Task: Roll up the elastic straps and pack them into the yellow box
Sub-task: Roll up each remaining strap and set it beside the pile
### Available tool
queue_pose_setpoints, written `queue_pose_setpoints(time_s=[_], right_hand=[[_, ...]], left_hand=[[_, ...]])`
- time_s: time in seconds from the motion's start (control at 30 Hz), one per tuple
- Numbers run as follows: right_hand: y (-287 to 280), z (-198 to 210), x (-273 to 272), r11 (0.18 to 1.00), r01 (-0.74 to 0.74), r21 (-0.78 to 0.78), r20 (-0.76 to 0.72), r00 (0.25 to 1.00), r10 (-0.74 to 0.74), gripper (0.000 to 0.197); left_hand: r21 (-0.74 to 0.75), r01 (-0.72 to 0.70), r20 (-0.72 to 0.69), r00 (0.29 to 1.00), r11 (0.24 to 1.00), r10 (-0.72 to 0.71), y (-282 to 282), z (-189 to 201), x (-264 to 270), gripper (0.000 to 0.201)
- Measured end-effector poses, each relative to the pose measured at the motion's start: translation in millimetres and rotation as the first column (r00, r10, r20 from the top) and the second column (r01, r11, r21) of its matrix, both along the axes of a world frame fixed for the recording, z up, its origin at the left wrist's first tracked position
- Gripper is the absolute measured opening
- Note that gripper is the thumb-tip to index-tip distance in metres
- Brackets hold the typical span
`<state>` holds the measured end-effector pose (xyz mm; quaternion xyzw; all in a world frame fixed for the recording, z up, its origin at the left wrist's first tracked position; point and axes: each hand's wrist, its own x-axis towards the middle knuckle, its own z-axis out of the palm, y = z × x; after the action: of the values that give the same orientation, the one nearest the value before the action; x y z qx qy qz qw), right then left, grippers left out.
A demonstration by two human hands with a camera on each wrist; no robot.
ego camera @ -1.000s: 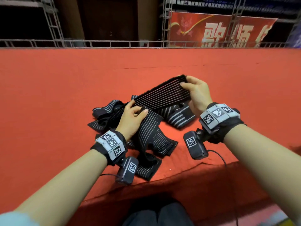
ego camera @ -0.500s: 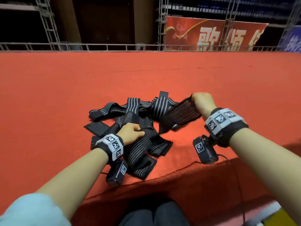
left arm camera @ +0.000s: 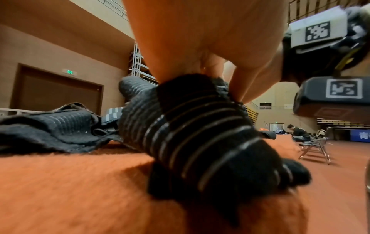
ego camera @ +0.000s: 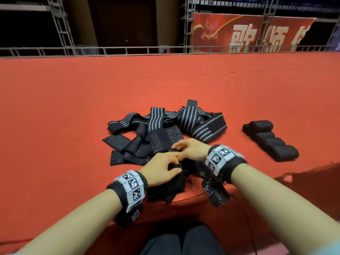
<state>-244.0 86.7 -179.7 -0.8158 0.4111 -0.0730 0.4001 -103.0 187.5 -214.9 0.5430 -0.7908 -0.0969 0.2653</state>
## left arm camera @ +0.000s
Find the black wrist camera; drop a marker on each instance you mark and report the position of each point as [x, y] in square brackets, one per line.
[335, 98]

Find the green exit sign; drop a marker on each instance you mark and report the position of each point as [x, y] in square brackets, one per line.
[69, 71]

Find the dark wall vent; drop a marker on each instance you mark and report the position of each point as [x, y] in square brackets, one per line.
[265, 106]

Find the person's right hand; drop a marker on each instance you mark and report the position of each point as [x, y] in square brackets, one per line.
[257, 75]

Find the tiered bleacher seats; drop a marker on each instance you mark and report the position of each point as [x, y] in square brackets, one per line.
[341, 123]

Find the metal folding chair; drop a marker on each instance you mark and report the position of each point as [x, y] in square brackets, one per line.
[317, 147]

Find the dark brown door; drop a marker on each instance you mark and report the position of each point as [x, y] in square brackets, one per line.
[55, 91]

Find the person's left hand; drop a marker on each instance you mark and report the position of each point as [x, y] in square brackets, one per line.
[196, 32]

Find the blue board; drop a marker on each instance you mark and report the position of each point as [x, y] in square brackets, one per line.
[360, 135]

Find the metal railing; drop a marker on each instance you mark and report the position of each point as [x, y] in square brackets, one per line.
[7, 111]

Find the black wristband with marker tags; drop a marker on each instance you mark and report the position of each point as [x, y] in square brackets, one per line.
[324, 39]

